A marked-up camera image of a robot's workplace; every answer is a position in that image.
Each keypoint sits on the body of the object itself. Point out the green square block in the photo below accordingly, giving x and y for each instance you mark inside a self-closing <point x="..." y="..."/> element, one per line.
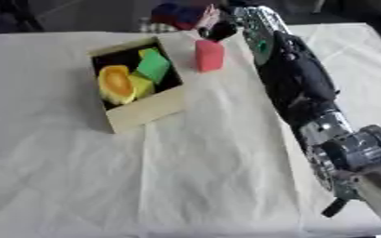
<point x="153" y="65"/>

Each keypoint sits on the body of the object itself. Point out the tan cardboard box black inside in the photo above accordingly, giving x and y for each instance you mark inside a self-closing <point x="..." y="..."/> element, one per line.
<point x="145" y="108"/>

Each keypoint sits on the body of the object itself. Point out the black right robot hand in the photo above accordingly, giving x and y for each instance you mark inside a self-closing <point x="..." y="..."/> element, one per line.
<point x="220" y="30"/>

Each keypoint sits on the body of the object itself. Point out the yellow block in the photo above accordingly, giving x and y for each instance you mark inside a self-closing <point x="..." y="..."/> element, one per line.
<point x="142" y="85"/>

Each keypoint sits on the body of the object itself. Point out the yellow orange toy fruit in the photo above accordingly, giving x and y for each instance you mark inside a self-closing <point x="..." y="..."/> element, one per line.
<point x="116" y="84"/>

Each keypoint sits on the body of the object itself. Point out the red rectangular block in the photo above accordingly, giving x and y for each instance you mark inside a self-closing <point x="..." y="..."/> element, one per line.
<point x="209" y="55"/>

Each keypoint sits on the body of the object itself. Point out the silver and black right robot arm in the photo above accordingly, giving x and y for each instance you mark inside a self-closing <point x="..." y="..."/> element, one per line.
<point x="299" y="80"/>

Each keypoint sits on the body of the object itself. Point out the black tripod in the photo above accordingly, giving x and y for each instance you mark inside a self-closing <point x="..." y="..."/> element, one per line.
<point x="18" y="15"/>

